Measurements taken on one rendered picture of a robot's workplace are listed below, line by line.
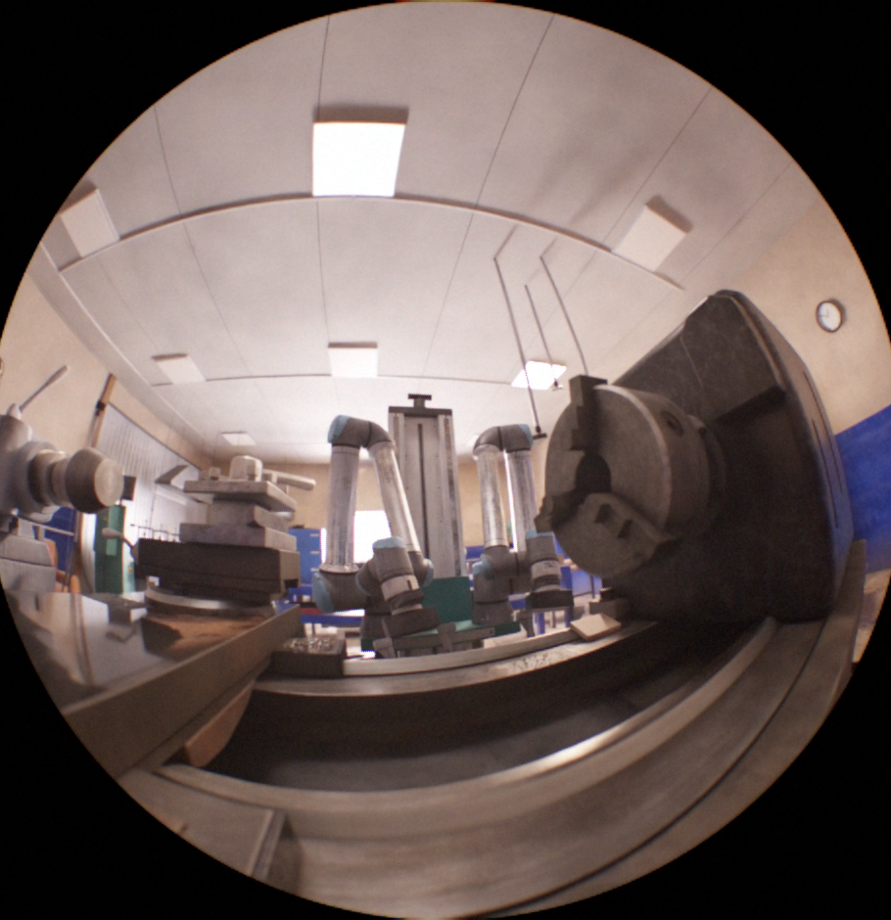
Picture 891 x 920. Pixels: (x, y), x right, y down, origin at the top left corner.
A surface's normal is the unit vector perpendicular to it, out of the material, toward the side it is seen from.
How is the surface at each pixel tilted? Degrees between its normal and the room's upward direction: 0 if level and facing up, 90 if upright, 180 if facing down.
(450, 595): 90
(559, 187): 180
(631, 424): 90
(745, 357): 90
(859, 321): 90
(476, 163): 180
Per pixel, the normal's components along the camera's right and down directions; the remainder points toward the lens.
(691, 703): 0.11, -0.87
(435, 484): 0.25, -0.32
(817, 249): -0.97, 0.00
